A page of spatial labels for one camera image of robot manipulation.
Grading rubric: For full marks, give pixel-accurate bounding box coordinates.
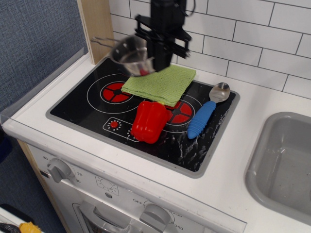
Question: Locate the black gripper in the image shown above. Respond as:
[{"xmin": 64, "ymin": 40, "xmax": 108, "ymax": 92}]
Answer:
[{"xmin": 135, "ymin": 0, "xmax": 191, "ymax": 72}]

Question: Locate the stainless steel pot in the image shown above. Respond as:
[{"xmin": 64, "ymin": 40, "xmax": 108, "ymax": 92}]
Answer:
[{"xmin": 91, "ymin": 35, "xmax": 156, "ymax": 77}]

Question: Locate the green square cloth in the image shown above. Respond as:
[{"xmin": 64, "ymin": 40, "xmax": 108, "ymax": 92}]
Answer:
[{"xmin": 121, "ymin": 65, "xmax": 196, "ymax": 107}]

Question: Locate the yellow cloth item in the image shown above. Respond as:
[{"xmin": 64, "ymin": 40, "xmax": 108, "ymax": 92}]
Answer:
[{"xmin": 18, "ymin": 222, "xmax": 42, "ymax": 233}]

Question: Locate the red toy bell pepper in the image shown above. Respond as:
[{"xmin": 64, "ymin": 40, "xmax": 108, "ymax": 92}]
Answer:
[{"xmin": 131, "ymin": 101, "xmax": 169, "ymax": 144}]

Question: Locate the black toy stove top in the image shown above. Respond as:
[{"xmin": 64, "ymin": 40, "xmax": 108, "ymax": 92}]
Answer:
[{"xmin": 46, "ymin": 59, "xmax": 240, "ymax": 178}]

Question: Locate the grey left oven knob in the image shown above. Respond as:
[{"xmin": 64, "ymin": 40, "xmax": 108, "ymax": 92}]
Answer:
[{"xmin": 47, "ymin": 158, "xmax": 71, "ymax": 183}]

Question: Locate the grey oven knob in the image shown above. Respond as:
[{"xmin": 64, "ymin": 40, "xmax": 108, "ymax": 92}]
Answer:
[
  {"xmin": 47, "ymin": 158, "xmax": 71, "ymax": 183},
  {"xmin": 139, "ymin": 204, "xmax": 171, "ymax": 233}
]

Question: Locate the grey right oven knob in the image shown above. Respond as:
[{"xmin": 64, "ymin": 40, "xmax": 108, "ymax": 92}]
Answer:
[{"xmin": 139, "ymin": 204, "xmax": 171, "ymax": 233}]

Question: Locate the grey toy sink basin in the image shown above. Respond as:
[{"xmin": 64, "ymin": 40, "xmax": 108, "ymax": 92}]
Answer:
[{"xmin": 245, "ymin": 112, "xmax": 311, "ymax": 225}]

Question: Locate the blue handled metal spoon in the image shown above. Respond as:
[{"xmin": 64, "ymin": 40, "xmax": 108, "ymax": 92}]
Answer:
[{"xmin": 187, "ymin": 83, "xmax": 230, "ymax": 139}]

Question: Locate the grey oven door handle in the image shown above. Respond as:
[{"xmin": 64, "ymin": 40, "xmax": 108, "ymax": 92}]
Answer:
[{"xmin": 72, "ymin": 201, "xmax": 141, "ymax": 233}]

